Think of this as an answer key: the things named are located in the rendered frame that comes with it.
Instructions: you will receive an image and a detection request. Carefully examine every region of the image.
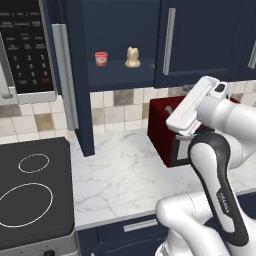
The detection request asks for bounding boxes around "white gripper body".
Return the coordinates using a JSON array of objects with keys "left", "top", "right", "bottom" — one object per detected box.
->
[{"left": 165, "top": 75, "right": 220, "bottom": 137}]

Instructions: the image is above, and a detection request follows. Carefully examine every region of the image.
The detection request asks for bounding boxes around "dark blue closed cabinet door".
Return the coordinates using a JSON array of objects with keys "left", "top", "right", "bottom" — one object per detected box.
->
[
  {"left": 154, "top": 0, "right": 248, "bottom": 89},
  {"left": 237, "top": 0, "right": 256, "bottom": 82}
]

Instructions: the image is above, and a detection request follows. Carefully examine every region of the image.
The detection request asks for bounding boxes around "dark blue open cabinet door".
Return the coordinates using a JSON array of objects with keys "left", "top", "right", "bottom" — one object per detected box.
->
[{"left": 62, "top": 0, "right": 96, "bottom": 158}]

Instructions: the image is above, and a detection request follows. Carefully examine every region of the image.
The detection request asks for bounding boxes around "dark blue open cabinet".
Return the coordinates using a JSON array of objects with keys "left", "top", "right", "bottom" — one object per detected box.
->
[{"left": 81, "top": 0, "right": 162, "bottom": 93}]

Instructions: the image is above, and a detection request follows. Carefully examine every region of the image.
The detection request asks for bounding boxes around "dark red toaster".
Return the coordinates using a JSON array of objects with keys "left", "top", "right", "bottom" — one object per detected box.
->
[{"left": 147, "top": 95, "right": 242, "bottom": 169}]

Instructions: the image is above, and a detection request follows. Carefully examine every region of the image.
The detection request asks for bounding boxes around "beige lumpy object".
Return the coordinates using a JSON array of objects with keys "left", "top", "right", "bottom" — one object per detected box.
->
[{"left": 124, "top": 46, "right": 141, "bottom": 69}]

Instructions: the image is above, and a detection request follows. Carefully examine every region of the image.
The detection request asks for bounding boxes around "red cup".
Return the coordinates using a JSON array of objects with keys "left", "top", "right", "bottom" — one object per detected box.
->
[{"left": 94, "top": 51, "right": 109, "bottom": 67}]

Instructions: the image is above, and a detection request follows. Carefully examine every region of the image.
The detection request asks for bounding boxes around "dark blue drawer front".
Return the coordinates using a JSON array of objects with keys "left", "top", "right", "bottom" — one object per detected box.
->
[{"left": 75, "top": 213, "right": 172, "bottom": 256}]

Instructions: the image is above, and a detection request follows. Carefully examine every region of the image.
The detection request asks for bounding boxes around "black microwave oven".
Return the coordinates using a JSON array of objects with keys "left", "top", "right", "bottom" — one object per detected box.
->
[{"left": 0, "top": 0, "right": 58, "bottom": 106}]

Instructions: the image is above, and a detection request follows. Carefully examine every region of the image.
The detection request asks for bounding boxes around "black hob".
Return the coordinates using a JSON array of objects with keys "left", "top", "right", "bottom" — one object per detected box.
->
[{"left": 0, "top": 136, "right": 76, "bottom": 252}]

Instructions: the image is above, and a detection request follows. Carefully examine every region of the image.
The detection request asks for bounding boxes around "grey stove front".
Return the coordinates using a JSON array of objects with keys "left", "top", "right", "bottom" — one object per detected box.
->
[{"left": 0, "top": 229, "right": 82, "bottom": 256}]

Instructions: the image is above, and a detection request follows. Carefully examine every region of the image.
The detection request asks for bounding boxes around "grey cabinet door handle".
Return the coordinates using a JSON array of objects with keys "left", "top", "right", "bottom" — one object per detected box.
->
[
  {"left": 162, "top": 7, "right": 177, "bottom": 76},
  {"left": 247, "top": 39, "right": 256, "bottom": 70}
]

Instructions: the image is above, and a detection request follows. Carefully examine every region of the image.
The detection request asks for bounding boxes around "grey drawer handle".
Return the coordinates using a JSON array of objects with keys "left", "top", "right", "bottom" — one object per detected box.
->
[{"left": 122, "top": 218, "right": 160, "bottom": 233}]

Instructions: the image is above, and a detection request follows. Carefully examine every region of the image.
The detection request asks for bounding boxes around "grey open door handle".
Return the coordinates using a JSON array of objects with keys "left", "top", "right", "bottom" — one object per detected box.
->
[{"left": 51, "top": 23, "right": 80, "bottom": 131}]

